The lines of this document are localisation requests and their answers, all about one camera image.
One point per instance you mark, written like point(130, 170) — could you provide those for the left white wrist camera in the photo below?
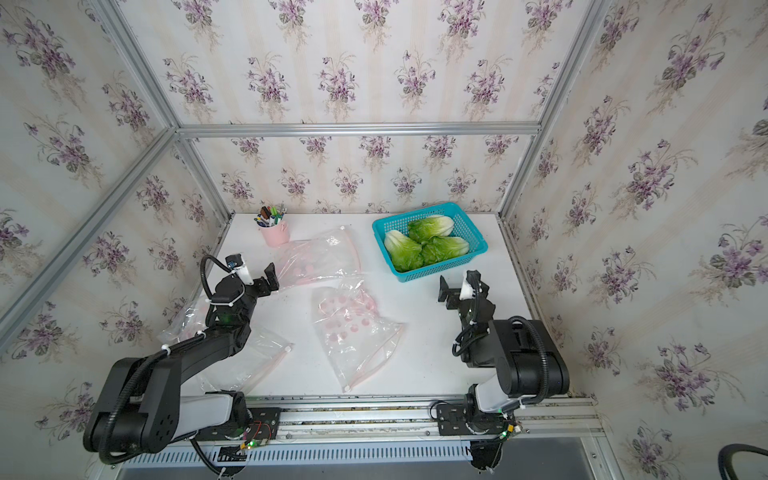
point(237, 266)

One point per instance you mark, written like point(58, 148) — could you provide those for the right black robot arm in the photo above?
point(526, 363)

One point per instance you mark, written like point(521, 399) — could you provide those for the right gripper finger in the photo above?
point(474, 277)
point(447, 295)

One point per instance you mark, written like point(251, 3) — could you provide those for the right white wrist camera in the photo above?
point(467, 290)

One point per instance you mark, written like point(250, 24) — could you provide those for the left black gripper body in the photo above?
point(258, 289)

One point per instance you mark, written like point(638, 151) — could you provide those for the teal plastic basket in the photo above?
point(463, 228)

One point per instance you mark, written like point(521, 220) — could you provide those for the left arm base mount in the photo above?
point(256, 429)

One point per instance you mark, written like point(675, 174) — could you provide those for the pink pen cup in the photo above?
point(276, 235)

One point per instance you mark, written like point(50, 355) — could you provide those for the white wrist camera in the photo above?
point(467, 290)
point(237, 266)

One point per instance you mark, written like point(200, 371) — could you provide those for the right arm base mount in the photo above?
point(455, 419)

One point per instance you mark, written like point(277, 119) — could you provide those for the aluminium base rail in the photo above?
point(363, 419)

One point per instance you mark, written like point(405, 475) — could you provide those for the zip-top bag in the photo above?
point(330, 255)
point(262, 353)
point(357, 340)

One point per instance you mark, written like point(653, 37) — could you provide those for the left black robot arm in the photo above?
point(140, 409)

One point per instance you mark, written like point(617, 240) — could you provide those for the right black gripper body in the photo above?
point(467, 310)

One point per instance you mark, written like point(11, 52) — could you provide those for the chinese cabbage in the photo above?
point(424, 229)
point(405, 253)
point(440, 249)

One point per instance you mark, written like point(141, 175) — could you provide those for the black chair edge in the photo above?
point(738, 461)

